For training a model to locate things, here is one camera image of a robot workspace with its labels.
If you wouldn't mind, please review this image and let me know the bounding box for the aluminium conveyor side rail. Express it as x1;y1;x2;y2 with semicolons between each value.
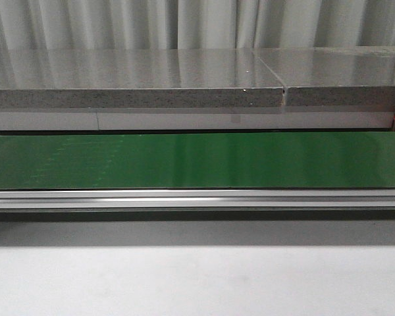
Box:
0;189;395;211

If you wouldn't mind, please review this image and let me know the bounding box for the green conveyor belt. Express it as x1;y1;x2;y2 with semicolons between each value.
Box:
0;132;395;190

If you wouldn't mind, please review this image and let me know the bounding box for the white counter base panel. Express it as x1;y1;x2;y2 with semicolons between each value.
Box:
0;106;395;131

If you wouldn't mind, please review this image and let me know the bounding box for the grey stone counter slab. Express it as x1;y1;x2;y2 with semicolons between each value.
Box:
0;49;283;110

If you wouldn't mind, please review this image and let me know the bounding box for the grey pleated curtain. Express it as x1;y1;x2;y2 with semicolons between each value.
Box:
0;1;395;49

